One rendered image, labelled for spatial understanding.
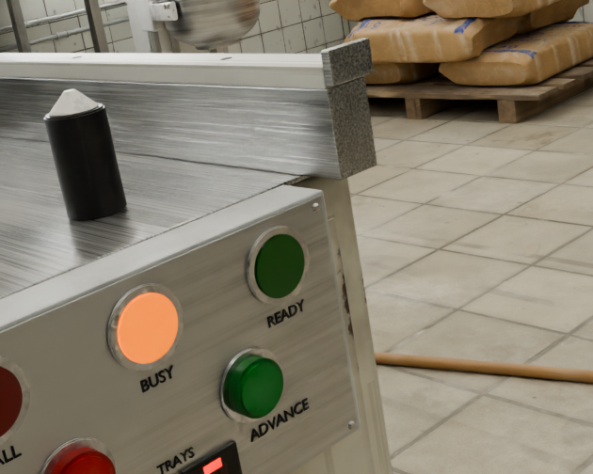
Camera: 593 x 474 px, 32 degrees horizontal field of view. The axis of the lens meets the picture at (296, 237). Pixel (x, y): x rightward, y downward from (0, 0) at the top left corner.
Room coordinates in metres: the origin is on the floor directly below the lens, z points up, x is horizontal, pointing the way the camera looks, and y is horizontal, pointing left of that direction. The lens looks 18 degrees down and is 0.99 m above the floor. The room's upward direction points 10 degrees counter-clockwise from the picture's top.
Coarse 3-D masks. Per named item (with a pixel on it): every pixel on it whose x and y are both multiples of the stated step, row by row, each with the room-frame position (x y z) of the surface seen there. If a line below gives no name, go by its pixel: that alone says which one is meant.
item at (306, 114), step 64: (0, 64) 0.78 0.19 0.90; (64, 64) 0.71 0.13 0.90; (128, 64) 0.65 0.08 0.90; (192, 64) 0.60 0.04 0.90; (256, 64) 0.56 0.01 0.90; (320, 64) 0.52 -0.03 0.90; (0, 128) 0.81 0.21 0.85; (128, 128) 0.67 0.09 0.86; (192, 128) 0.61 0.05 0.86; (256, 128) 0.56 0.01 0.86; (320, 128) 0.53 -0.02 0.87
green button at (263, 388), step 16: (240, 368) 0.46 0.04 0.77; (256, 368) 0.46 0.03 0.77; (272, 368) 0.46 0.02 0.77; (240, 384) 0.45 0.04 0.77; (256, 384) 0.46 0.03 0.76; (272, 384) 0.46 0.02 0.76; (240, 400) 0.45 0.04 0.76; (256, 400) 0.46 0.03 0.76; (272, 400) 0.46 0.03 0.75; (256, 416) 0.46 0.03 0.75
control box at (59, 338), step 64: (320, 192) 0.51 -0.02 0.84; (128, 256) 0.46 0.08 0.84; (192, 256) 0.45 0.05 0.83; (256, 256) 0.48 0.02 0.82; (320, 256) 0.50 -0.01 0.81; (0, 320) 0.40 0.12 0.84; (64, 320) 0.41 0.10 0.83; (192, 320) 0.45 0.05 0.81; (256, 320) 0.47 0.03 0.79; (320, 320) 0.50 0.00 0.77; (64, 384) 0.41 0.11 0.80; (128, 384) 0.42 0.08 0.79; (192, 384) 0.45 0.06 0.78; (320, 384) 0.49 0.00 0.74; (0, 448) 0.38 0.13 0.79; (64, 448) 0.40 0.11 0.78; (128, 448) 0.42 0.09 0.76; (192, 448) 0.44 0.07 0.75; (256, 448) 0.46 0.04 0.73; (320, 448) 0.49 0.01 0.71
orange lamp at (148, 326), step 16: (144, 304) 0.43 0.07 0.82; (160, 304) 0.44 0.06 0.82; (128, 320) 0.43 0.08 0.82; (144, 320) 0.43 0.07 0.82; (160, 320) 0.44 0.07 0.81; (176, 320) 0.44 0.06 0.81; (128, 336) 0.42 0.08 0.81; (144, 336) 0.43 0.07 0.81; (160, 336) 0.44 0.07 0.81; (128, 352) 0.42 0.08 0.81; (144, 352) 0.43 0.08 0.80; (160, 352) 0.43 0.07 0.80
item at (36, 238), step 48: (0, 144) 0.78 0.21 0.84; (48, 144) 0.75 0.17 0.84; (96, 144) 0.53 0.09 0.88; (0, 192) 0.62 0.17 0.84; (48, 192) 0.60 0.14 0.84; (96, 192) 0.52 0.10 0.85; (144, 192) 0.56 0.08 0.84; (192, 192) 0.55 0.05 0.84; (240, 192) 0.53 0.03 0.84; (336, 192) 0.56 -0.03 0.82; (0, 240) 0.52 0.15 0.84; (48, 240) 0.50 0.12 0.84; (96, 240) 0.49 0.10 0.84; (144, 240) 0.48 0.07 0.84; (336, 240) 0.55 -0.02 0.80; (0, 288) 0.44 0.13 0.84; (384, 432) 0.56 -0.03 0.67
